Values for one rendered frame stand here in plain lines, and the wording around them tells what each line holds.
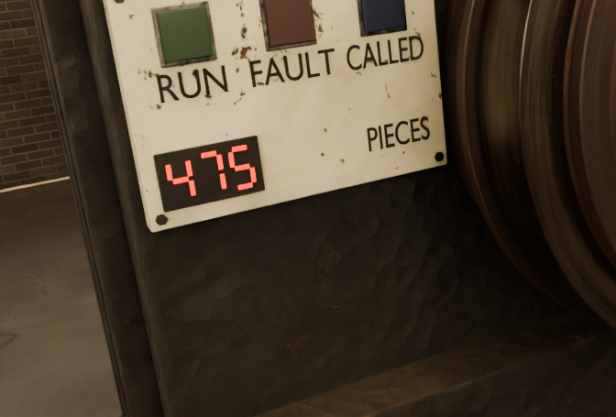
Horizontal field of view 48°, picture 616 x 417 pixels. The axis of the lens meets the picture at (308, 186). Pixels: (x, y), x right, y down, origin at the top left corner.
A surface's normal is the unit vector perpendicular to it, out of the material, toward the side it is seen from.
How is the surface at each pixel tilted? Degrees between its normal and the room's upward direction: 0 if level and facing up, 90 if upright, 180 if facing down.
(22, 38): 90
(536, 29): 90
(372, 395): 0
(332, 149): 90
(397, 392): 0
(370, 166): 90
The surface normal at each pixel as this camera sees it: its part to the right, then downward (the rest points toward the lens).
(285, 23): 0.37, 0.18
